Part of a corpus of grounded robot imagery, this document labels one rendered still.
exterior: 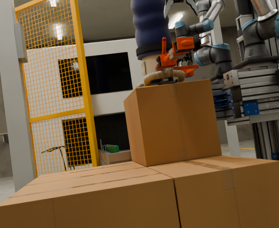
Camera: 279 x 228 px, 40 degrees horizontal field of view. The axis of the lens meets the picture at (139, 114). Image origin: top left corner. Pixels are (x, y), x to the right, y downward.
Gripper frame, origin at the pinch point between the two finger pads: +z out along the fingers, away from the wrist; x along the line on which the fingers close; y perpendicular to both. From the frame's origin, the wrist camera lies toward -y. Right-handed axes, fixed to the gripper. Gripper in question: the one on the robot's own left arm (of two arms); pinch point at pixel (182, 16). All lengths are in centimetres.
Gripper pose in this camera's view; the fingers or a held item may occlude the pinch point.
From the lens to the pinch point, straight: 177.0
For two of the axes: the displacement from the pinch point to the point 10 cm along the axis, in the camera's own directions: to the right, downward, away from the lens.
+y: -1.7, 0.7, 9.8
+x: -9.8, 1.2, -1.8
